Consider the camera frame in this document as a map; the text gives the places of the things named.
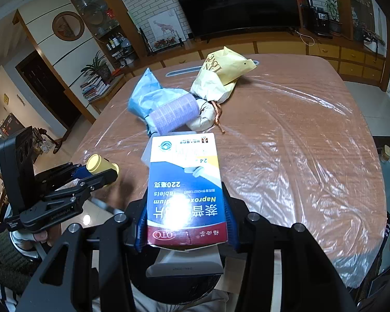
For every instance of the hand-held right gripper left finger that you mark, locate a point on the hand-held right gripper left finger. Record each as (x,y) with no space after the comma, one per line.
(139,230)

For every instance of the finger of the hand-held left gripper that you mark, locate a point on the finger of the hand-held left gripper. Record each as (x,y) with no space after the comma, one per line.
(81,170)
(97,180)

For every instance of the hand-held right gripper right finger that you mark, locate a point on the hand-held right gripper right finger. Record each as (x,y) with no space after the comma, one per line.
(230,224)

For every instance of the pale yellow plastic bottle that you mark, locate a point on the pale yellow plastic bottle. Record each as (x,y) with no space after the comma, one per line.
(97,164)

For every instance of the blue white medicine box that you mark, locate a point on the blue white medicine box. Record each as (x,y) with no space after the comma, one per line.
(185,185)

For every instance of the blue plastic bag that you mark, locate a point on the blue plastic bag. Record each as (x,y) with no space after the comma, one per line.
(143,97)

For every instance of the purple hair roller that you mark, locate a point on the purple hair roller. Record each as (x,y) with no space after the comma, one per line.
(172,112)

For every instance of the bread roll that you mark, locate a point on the bread roll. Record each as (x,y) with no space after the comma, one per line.
(201,117)

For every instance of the yellow paper bag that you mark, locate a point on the yellow paper bag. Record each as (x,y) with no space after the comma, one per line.
(224,68)

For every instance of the person's left forearm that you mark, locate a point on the person's left forearm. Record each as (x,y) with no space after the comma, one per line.
(6,256)

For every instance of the person's left hand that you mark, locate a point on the person's left hand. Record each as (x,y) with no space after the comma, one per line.
(42,235)

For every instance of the dark wooden door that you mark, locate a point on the dark wooden door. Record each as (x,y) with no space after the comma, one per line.
(48,87)

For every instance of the stack of books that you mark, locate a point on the stack of books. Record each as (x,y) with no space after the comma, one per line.
(94,87)

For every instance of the wooden side table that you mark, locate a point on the wooden side table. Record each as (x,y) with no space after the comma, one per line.
(112,87)

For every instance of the long-leaf potted plant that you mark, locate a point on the long-leaf potted plant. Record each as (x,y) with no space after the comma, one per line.
(97,66)

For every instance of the brown twine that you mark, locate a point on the brown twine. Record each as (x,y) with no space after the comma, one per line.
(218,117)

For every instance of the red flower picture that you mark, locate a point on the red flower picture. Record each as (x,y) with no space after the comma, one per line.
(165,43)

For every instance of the glass display cabinet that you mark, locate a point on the glass display cabinet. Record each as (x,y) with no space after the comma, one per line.
(364,9)
(97,13)

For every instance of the giraffe picture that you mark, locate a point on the giraffe picture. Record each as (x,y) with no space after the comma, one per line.
(164,24)

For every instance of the small glass jar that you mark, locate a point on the small glass jar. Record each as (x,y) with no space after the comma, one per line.
(386,152)

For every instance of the wooden sideboard cabinet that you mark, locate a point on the wooden sideboard cabinet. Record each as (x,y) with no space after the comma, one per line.
(325,52)

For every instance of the black flat television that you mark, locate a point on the black flat television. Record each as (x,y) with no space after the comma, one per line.
(234,3)

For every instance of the black coffee machine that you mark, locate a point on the black coffee machine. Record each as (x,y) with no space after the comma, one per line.
(321,22)

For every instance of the black kitchen appliance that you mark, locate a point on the black kitchen appliance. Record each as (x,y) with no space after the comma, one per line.
(308,13)

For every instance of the potted green plant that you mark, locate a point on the potted green plant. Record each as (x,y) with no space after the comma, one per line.
(333,13)

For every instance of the round wall plate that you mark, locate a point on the round wall plate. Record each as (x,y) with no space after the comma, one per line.
(68,26)

